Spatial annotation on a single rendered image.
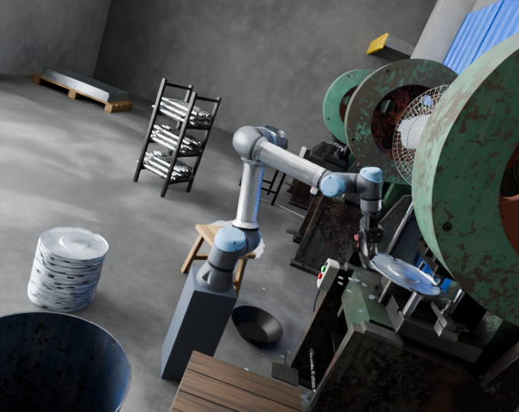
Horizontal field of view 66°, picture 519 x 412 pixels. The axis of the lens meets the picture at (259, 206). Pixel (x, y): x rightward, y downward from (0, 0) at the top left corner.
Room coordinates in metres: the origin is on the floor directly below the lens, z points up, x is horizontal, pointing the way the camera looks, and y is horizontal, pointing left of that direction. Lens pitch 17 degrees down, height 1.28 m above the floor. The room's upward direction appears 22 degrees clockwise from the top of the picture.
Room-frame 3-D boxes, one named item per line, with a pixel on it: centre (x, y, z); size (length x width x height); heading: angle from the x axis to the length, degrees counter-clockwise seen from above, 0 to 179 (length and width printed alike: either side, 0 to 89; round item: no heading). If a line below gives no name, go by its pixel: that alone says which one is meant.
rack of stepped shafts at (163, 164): (3.54, 0.92, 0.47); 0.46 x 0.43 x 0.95; 72
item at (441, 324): (1.31, -0.75, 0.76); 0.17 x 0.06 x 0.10; 2
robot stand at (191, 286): (1.46, 0.06, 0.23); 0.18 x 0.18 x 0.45; 19
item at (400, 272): (1.48, -0.62, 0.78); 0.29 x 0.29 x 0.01
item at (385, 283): (1.48, -0.57, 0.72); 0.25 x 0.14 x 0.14; 92
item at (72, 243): (1.61, 0.72, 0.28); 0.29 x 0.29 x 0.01
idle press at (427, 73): (3.22, -1.06, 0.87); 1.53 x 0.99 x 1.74; 90
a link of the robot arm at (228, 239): (1.47, 0.05, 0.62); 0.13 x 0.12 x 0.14; 159
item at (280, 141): (4.48, 0.09, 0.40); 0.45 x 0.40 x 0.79; 14
